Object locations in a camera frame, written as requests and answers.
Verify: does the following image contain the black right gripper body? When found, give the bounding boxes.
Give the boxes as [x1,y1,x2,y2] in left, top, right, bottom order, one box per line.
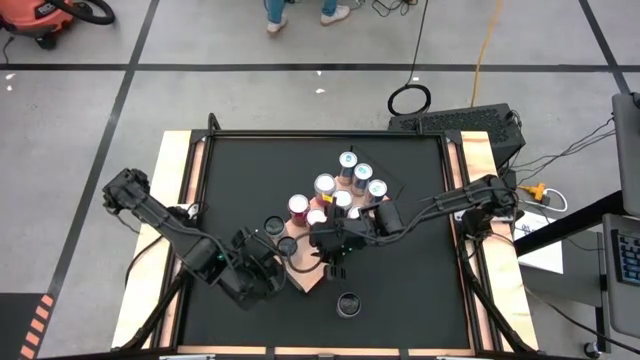
[309,217,374,281]

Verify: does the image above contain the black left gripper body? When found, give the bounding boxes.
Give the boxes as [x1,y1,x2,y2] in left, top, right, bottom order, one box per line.
[222,227,287,310]

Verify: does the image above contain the red Coca-Cola can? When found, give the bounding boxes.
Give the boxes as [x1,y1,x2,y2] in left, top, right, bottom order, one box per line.
[305,208,329,229]

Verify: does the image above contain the silver Celsius can black lid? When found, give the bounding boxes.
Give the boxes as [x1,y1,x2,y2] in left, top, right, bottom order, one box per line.
[335,291,362,320]
[277,235,300,259]
[263,215,286,240]

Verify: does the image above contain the dark red black can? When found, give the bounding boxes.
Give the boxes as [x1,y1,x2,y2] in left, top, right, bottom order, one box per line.
[287,193,311,227]

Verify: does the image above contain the slim can teal logo lid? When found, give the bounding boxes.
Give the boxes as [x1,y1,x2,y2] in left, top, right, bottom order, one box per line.
[366,178,389,205]
[352,162,374,197]
[338,151,359,187]

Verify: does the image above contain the black perforated computer case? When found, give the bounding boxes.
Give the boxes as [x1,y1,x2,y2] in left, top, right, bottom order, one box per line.
[387,102,527,167]

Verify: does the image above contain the orange power plug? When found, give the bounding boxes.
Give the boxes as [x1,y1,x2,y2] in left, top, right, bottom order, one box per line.
[517,182,551,206]

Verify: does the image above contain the white paper sheet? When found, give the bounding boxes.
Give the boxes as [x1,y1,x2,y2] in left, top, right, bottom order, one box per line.
[513,209,565,275]

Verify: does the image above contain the black stand beam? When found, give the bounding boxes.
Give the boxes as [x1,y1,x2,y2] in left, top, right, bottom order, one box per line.
[513,189,626,257]

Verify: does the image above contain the person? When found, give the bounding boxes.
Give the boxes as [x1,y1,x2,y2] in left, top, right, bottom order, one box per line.
[263,0,352,36]

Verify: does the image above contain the black mat orange stripes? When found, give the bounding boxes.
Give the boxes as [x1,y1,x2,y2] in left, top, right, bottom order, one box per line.
[0,292,56,360]

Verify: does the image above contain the grey console blue keys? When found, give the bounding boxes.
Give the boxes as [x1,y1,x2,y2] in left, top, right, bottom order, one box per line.
[601,213,640,341]

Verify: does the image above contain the grey monitor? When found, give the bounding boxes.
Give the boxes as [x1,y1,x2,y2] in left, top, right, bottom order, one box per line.
[611,91,640,217]

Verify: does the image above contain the orange shop vacuum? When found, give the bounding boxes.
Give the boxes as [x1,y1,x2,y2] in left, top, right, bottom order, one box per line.
[0,0,76,50]

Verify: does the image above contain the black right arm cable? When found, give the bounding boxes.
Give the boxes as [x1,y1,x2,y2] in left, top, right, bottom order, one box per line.
[283,232,329,275]

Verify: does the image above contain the black cable conduit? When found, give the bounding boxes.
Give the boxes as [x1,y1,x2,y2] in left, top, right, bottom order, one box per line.
[457,234,531,354]
[118,269,197,351]

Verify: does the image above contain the black base cable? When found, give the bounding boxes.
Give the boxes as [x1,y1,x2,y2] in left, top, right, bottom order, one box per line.
[124,232,169,287]

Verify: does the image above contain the black aluminium table frame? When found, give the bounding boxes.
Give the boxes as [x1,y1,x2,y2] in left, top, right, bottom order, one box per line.
[169,128,484,351]

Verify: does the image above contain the coiled black cable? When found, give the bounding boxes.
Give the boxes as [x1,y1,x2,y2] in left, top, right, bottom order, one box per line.
[386,0,432,118]

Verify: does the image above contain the white cable loop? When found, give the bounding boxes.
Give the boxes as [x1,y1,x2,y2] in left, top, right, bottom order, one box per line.
[544,188,569,214]

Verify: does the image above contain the black floor cable tangle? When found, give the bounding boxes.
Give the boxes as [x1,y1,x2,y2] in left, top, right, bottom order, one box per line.
[369,0,419,19]

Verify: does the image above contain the grey stand base plate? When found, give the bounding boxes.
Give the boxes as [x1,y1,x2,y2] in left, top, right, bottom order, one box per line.
[519,227,607,309]

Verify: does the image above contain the yellow extension cable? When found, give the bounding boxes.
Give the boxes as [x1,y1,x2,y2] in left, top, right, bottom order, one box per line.
[469,0,504,108]

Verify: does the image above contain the black vacuum hose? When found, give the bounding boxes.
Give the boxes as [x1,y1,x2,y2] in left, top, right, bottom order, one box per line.
[47,0,116,26]

